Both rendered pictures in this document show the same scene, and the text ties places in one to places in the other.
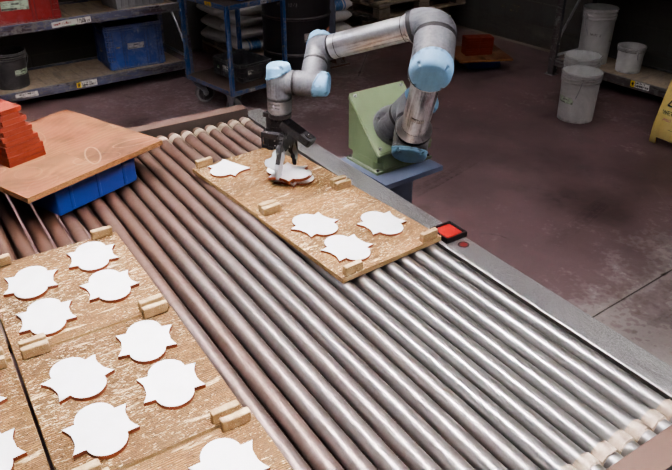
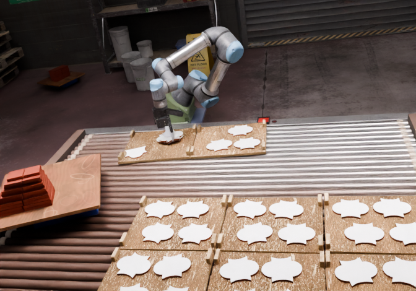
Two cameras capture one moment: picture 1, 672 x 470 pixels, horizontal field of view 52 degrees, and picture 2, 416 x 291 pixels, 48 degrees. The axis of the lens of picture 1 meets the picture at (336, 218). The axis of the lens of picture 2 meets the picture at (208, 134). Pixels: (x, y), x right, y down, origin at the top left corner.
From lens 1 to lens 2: 1.63 m
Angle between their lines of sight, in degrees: 37
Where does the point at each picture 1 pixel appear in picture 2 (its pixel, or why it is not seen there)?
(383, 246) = (255, 135)
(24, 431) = (273, 256)
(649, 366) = (379, 117)
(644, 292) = not seen: hidden behind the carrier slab
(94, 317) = (212, 220)
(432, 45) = (233, 41)
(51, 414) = (270, 246)
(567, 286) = not seen: hidden behind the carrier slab
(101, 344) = (236, 222)
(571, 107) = (145, 82)
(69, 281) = (171, 221)
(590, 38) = (121, 46)
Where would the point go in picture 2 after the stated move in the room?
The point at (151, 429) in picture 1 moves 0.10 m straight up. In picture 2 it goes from (308, 222) to (307, 202)
